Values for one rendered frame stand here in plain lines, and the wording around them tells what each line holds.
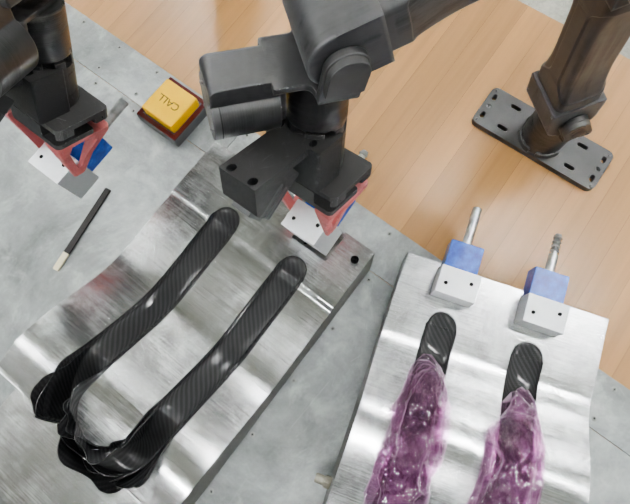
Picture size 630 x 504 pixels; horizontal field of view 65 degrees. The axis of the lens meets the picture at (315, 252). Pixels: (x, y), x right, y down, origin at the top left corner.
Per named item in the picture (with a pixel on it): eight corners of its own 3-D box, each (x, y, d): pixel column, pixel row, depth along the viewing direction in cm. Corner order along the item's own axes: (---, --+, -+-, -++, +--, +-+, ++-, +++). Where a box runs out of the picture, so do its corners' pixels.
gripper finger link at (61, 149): (68, 198, 57) (54, 136, 50) (25, 165, 59) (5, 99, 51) (115, 170, 62) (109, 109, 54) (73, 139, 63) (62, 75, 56)
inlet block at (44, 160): (120, 101, 66) (100, 78, 61) (147, 121, 65) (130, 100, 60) (53, 177, 64) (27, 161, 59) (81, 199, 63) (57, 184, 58)
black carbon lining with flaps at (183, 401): (224, 205, 66) (206, 176, 57) (320, 276, 63) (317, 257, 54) (40, 424, 60) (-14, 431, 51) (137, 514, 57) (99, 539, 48)
